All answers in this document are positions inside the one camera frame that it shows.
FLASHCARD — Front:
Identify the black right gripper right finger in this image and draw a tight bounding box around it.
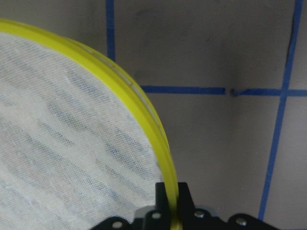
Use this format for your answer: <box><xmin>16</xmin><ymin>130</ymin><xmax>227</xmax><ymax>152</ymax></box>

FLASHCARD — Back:
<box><xmin>177</xmin><ymin>182</ymin><xmax>212</xmax><ymax>230</ymax></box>

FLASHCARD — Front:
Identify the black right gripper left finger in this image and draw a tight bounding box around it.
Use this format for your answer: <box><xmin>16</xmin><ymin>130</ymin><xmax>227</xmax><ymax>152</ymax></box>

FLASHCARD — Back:
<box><xmin>143</xmin><ymin>182</ymin><xmax>171</xmax><ymax>230</ymax></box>

